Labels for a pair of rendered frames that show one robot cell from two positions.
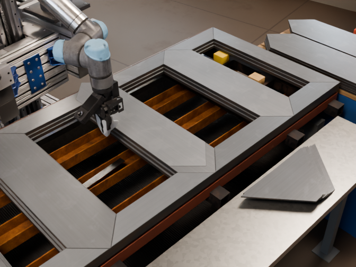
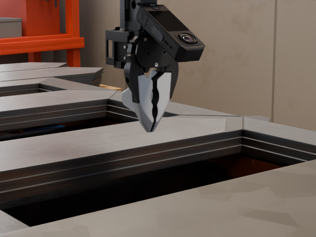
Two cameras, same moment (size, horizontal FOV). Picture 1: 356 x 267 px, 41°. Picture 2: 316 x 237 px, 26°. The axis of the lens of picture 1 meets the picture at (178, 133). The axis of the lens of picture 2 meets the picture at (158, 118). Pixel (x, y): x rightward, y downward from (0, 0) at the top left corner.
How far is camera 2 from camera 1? 1.95 m
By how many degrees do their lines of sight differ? 80
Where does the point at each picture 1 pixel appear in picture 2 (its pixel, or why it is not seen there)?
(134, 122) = (73, 146)
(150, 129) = (107, 138)
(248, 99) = (59, 99)
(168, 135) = (134, 130)
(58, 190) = not seen: hidden behind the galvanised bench
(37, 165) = not seen: hidden behind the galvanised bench
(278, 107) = (92, 93)
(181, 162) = (216, 126)
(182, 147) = (173, 125)
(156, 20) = not seen: outside the picture
